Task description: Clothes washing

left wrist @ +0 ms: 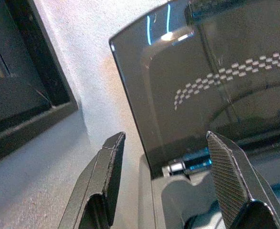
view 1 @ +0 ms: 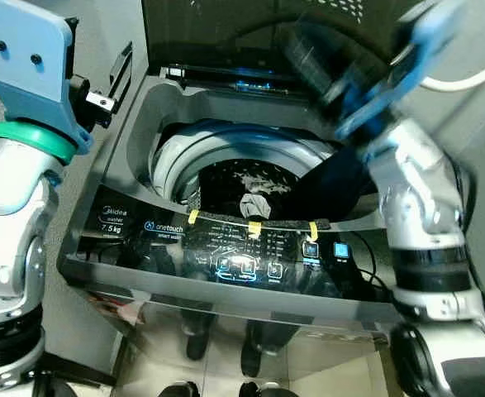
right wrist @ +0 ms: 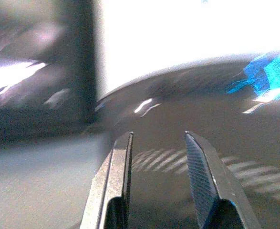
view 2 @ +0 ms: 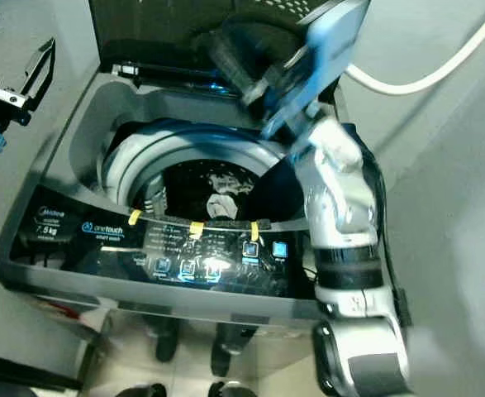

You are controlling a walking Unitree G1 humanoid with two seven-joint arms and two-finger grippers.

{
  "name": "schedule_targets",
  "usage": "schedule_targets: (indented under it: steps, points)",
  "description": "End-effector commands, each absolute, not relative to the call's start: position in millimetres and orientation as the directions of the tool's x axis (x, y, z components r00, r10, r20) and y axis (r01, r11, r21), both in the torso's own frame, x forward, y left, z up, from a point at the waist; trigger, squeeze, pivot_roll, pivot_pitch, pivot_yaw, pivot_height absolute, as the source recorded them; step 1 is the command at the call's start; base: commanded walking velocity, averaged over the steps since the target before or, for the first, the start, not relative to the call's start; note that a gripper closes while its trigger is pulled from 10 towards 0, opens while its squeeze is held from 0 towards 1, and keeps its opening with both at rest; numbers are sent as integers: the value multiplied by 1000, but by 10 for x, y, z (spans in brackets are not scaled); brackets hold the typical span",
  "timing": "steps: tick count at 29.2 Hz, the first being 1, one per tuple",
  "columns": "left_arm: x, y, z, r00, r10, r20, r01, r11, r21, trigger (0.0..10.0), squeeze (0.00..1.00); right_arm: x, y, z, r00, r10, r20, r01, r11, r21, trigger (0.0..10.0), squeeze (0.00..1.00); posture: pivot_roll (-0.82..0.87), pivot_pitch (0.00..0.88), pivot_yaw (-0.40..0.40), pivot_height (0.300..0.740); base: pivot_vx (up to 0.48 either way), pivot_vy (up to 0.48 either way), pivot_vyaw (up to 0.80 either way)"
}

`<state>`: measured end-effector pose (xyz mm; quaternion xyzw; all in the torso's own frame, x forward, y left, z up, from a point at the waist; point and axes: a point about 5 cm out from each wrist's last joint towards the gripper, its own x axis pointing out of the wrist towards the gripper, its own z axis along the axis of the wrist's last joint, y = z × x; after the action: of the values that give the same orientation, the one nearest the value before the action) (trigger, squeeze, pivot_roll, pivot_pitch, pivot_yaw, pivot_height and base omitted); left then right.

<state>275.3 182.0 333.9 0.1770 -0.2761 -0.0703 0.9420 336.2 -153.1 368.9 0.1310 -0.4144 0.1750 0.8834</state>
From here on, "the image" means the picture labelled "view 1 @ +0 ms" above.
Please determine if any dark washer lid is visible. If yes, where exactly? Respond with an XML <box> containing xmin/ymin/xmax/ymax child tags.
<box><xmin>140</xmin><ymin>0</ymin><xmax>441</xmax><ymax>84</ymax></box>

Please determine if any plain dark navy garment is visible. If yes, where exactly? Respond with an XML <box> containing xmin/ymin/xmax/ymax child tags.
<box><xmin>288</xmin><ymin>145</ymin><xmax>375</xmax><ymax>224</ymax></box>

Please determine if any light blue left wrist camera mount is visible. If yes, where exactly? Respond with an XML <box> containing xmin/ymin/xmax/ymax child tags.
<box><xmin>0</xmin><ymin>0</ymin><xmax>94</xmax><ymax>155</ymax></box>

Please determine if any white-rimmed washer drum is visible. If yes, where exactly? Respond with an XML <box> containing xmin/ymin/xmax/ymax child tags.
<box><xmin>149</xmin><ymin>120</ymin><xmax>342</xmax><ymax>208</ymax></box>

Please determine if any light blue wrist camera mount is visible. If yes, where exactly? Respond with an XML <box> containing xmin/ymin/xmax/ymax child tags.
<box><xmin>0</xmin><ymin>0</ymin><xmax>94</xmax><ymax>155</ymax></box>
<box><xmin>333</xmin><ymin>0</ymin><xmax>468</xmax><ymax>141</ymax></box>

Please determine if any black robot left foot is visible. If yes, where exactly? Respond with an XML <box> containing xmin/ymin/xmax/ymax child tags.
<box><xmin>155</xmin><ymin>380</ymin><xmax>202</xmax><ymax>397</ymax></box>

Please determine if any red washer sticker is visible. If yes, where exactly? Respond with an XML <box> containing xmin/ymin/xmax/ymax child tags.
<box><xmin>89</xmin><ymin>298</ymin><xmax>148</xmax><ymax>328</ymax></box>

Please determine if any grey top-load washing machine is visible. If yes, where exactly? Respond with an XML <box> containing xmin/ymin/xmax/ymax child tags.
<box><xmin>56</xmin><ymin>0</ymin><xmax>485</xmax><ymax>390</ymax></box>

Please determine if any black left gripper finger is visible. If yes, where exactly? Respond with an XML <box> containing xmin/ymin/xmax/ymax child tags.
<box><xmin>104</xmin><ymin>41</ymin><xmax>136</xmax><ymax>107</ymax></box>

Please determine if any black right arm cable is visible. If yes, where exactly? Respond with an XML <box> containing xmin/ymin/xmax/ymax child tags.
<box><xmin>349</xmin><ymin>232</ymin><xmax>400</xmax><ymax>303</ymax></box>

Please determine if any light blue right wrist camera mount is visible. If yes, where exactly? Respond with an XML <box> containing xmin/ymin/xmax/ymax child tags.
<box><xmin>333</xmin><ymin>0</ymin><xmax>468</xmax><ymax>141</ymax></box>

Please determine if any white hose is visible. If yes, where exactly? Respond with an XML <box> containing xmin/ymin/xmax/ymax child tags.
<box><xmin>420</xmin><ymin>51</ymin><xmax>485</xmax><ymax>93</ymax></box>

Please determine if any black robot foot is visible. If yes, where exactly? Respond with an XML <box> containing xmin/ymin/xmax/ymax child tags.
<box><xmin>155</xmin><ymin>380</ymin><xmax>202</xmax><ymax>397</ymax></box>
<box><xmin>236</xmin><ymin>380</ymin><xmax>286</xmax><ymax>397</ymax></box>

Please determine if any black printed garment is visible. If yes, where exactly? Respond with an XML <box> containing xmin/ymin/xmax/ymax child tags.
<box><xmin>194</xmin><ymin>155</ymin><xmax>309</xmax><ymax>220</ymax></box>

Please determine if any black robot right foot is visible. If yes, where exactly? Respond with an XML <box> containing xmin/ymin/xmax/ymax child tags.
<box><xmin>236</xmin><ymin>380</ymin><xmax>286</xmax><ymax>397</ymax></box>

